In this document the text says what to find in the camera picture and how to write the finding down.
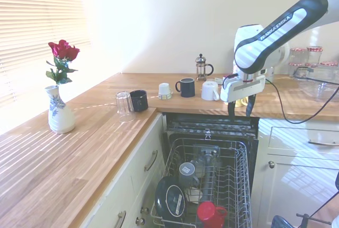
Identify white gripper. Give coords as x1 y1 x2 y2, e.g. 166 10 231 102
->
220 75 266 121

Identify red mug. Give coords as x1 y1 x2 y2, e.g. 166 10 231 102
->
197 201 228 228

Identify white mug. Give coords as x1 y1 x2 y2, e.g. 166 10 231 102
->
201 81 221 101

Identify navy mug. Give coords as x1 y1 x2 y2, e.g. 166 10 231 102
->
175 77 196 98

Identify grey rack spray tube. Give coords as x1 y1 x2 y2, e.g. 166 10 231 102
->
193 144 221 203

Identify grey mug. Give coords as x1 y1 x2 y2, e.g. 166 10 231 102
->
178 162 200 188

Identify wide dark mug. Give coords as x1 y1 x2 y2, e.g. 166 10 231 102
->
129 90 149 112

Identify black bowl in rack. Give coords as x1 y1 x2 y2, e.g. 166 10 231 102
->
154 176 188 220

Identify black dishwasher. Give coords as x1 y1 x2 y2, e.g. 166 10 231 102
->
160 112 260 228

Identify glass French press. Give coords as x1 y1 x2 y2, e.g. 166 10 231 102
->
195 53 214 82

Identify small white patterned cup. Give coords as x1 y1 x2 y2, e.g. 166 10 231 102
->
158 82 174 101

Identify clear glass bowl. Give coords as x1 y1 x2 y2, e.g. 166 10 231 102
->
298 78 339 103

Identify clear glass tumbler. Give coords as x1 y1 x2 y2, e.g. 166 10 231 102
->
115 91 136 123

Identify blue ribbed object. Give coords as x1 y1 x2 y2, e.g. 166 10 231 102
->
272 215 293 228

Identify white blue-flowered vase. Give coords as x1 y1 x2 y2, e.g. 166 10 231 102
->
44 85 76 134

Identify red roses with leaves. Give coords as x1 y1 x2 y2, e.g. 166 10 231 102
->
45 39 81 85

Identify white window blinds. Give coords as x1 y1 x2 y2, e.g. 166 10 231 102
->
0 0 92 133

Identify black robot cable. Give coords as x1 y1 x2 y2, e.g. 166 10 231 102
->
264 66 339 124

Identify white wire dish rack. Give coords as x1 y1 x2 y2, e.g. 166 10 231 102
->
150 137 252 228

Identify metal drawer cup handle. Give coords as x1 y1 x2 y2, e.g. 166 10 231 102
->
308 139 339 147

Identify metal cabinet bar handle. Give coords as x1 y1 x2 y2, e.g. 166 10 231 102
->
116 211 127 228
144 150 159 172

